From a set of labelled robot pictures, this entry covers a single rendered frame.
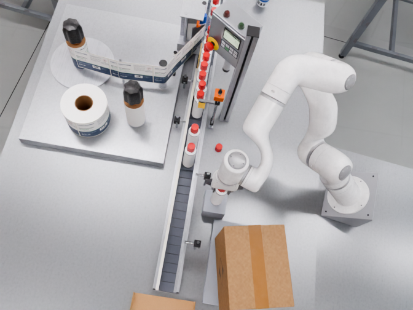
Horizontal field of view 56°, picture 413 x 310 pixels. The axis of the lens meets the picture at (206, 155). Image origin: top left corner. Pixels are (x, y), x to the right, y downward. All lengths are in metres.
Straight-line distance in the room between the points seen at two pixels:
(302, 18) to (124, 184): 1.41
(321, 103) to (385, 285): 0.96
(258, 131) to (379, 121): 2.19
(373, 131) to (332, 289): 1.68
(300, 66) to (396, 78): 2.44
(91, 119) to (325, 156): 0.99
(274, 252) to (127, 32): 1.35
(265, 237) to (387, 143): 1.95
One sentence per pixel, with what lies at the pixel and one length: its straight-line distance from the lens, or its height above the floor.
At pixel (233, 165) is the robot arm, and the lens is 1.25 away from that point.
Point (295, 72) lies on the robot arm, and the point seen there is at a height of 1.61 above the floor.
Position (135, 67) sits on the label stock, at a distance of 1.89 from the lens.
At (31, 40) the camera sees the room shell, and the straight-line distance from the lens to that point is 3.40.
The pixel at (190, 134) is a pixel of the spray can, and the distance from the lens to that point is 1.71.
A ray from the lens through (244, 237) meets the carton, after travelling 1.53.
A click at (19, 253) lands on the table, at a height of 0.83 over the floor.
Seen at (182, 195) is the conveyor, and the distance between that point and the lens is 1.78.
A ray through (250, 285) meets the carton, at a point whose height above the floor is 1.12.
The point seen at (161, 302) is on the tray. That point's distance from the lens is 1.76.
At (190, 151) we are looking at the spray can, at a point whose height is 1.06.
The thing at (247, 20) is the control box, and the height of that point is 1.48.
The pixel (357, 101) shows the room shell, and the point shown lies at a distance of 3.38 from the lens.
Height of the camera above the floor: 2.59
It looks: 68 degrees down
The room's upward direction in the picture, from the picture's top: 17 degrees clockwise
